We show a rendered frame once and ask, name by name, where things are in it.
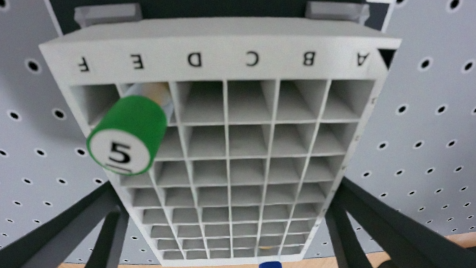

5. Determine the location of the white grid rack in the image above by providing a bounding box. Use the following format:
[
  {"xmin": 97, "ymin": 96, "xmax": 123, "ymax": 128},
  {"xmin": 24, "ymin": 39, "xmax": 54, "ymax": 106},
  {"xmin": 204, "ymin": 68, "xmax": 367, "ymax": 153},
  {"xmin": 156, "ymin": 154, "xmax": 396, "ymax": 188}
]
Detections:
[{"xmin": 39, "ymin": 18, "xmax": 400, "ymax": 267}]

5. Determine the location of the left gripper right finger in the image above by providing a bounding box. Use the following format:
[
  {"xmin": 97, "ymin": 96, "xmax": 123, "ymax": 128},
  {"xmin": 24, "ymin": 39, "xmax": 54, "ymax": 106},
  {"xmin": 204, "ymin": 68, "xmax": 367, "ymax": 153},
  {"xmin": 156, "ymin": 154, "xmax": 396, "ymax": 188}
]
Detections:
[{"xmin": 324, "ymin": 175, "xmax": 476, "ymax": 268}]

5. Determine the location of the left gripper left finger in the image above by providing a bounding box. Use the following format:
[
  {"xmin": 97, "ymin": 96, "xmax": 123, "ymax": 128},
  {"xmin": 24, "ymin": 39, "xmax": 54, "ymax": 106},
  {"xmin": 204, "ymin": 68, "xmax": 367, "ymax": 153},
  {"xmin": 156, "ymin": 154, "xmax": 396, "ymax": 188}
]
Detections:
[{"xmin": 0, "ymin": 180, "xmax": 130, "ymax": 268}]

